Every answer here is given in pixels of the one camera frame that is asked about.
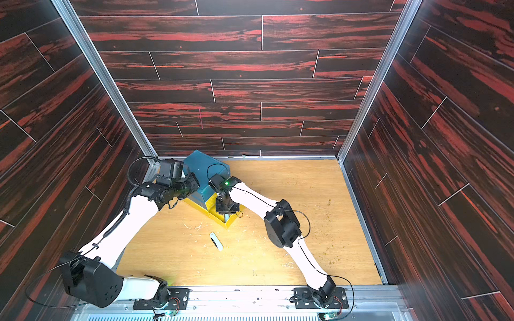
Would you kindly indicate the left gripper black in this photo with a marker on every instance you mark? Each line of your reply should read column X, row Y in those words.
column 193, row 182

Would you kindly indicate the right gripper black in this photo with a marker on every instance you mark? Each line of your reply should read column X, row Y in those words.
column 225, row 202

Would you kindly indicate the yellow bottom drawer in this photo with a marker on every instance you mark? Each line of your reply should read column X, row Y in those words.
column 224, row 219

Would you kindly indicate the white fruit knife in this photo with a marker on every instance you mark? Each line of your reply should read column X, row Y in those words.
column 216, row 241

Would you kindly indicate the teal drawer cabinet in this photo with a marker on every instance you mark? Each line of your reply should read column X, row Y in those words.
column 204, row 167

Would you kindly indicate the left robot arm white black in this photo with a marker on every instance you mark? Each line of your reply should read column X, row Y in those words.
column 88, row 274

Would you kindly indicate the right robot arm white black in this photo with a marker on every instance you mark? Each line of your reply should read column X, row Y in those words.
column 284, row 231

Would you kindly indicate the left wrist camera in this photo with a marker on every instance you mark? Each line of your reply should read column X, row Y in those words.
column 170, row 171

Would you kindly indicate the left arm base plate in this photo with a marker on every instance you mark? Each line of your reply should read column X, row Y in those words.
column 172, row 299

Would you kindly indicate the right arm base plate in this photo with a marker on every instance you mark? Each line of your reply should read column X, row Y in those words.
column 308, row 298

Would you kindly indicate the aluminium front rail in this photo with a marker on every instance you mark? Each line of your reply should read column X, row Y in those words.
column 260, row 303

